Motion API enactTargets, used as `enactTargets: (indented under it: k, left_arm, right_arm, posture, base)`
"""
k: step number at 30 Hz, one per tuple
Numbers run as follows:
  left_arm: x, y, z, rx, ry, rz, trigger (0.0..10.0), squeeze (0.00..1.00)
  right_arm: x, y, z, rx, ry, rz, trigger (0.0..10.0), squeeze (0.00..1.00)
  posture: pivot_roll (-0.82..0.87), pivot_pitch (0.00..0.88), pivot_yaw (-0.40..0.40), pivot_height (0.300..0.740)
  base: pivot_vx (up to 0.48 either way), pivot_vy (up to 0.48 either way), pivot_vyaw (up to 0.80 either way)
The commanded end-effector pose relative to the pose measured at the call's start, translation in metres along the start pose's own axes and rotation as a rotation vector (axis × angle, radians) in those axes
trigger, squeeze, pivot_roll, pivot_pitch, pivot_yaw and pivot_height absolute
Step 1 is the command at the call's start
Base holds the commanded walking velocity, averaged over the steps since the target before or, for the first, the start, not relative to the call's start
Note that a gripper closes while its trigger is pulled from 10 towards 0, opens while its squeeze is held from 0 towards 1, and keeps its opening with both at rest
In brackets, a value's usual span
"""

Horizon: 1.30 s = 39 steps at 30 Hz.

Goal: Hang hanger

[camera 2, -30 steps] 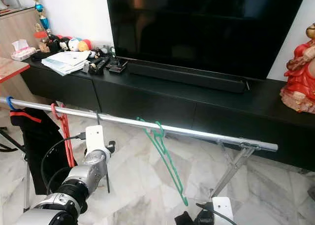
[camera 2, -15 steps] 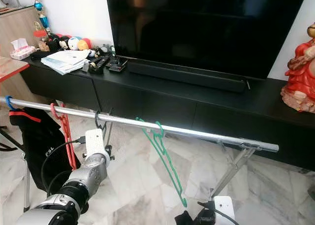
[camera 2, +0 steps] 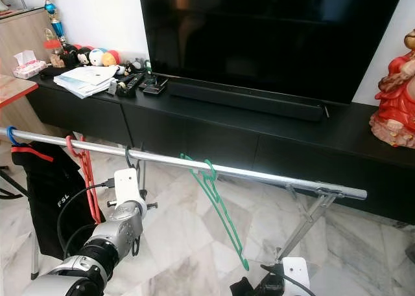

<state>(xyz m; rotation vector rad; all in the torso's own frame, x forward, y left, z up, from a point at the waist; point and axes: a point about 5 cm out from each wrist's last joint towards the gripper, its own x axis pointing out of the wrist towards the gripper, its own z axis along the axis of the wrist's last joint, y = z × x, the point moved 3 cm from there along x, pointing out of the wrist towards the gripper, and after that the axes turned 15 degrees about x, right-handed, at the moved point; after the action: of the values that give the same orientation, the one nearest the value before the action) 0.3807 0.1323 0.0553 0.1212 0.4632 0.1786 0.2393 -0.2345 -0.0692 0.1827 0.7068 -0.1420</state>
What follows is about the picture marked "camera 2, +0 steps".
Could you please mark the black plastic hanger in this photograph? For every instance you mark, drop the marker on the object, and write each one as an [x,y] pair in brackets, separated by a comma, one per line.
[128,159]

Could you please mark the red plastic hanger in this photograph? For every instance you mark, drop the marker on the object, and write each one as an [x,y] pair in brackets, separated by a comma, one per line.
[87,179]

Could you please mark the red hanger with blue hook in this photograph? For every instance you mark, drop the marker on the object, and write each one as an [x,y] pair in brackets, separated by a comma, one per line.
[35,153]

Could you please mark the silver metal drying rack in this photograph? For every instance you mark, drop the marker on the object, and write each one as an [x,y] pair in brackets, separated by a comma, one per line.
[285,177]

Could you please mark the black TV console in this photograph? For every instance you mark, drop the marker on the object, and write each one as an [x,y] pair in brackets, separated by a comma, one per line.
[285,147]

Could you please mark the black soundbar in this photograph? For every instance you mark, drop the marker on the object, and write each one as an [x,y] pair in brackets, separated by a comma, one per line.
[246,98]

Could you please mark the black garment with white print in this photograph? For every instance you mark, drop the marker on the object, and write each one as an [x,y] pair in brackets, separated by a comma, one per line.
[58,212]

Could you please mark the red laughing Buddha statue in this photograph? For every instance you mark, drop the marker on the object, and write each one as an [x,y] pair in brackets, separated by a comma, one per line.
[395,95]

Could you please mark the small black box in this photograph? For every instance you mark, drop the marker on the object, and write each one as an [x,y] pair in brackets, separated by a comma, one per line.
[154,87]

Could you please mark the marble pattern folding table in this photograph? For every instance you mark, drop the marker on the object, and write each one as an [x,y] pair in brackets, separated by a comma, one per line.
[13,89]

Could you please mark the black remote control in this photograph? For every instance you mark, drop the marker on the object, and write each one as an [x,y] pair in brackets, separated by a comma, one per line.
[131,85]

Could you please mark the large black television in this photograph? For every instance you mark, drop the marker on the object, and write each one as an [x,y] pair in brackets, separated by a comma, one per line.
[266,37]

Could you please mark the green mug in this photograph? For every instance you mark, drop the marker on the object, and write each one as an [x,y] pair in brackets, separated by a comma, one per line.
[146,67]

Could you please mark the small black toy figure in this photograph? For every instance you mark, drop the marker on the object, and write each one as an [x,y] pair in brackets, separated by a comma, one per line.
[130,69]

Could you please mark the pink tissue box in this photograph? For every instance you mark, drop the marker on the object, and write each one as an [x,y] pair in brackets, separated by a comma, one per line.
[30,68]

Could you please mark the stack of white papers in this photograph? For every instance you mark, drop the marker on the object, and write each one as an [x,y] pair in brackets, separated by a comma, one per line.
[87,80]

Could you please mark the orange and red plush toy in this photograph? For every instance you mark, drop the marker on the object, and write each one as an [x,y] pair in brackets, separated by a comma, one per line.
[110,59]

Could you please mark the light wooden cabinet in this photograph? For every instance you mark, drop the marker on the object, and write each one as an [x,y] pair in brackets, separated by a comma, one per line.
[19,43]

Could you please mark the white and blue plush toy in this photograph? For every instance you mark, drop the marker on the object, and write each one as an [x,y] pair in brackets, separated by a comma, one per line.
[96,56]

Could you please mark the black and white plush toy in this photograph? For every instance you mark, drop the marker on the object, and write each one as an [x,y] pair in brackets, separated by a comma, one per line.
[83,57]

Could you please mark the black round plush toy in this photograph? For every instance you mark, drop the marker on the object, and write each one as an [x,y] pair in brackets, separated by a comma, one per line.
[69,55]

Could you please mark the gold and blue trophy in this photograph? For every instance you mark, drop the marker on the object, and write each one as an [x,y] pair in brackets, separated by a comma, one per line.
[52,8]

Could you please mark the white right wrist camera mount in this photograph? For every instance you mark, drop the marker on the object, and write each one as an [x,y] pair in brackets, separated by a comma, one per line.
[295,273]

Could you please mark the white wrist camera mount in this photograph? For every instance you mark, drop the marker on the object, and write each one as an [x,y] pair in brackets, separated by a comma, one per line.
[128,186]
[295,273]

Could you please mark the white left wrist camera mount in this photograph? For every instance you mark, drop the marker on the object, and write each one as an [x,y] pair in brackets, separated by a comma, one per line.
[128,186]

